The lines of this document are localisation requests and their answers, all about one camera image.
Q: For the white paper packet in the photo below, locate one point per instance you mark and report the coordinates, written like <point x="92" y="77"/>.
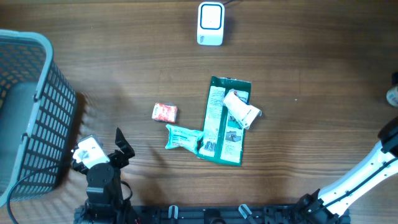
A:
<point x="242" y="112"/>

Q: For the green 3M wipes packet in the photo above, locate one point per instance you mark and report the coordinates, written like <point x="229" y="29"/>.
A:
<point x="223" y="138"/>

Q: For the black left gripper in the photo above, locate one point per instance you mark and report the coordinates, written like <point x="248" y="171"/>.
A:
<point x="121" y="160"/>

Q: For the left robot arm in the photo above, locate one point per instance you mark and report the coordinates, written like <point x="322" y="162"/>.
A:
<point x="105" y="203"/>

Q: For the teal tissue packet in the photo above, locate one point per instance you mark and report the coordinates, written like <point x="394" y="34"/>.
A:
<point x="183" y="137"/>

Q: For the white barcode scanner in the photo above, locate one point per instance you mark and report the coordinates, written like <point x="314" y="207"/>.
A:
<point x="210" y="25"/>

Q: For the red white small packet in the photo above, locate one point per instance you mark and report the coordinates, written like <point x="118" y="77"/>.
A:
<point x="165" y="113"/>

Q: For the grey plastic shopping basket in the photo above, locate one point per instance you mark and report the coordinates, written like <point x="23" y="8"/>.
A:
<point x="37" y="110"/>

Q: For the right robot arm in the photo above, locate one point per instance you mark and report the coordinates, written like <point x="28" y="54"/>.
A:
<point x="328" y="205"/>

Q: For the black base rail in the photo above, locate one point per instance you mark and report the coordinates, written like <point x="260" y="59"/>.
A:
<point x="277" y="214"/>

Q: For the green lid jar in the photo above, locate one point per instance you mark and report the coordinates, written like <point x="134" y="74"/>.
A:
<point x="392" y="96"/>

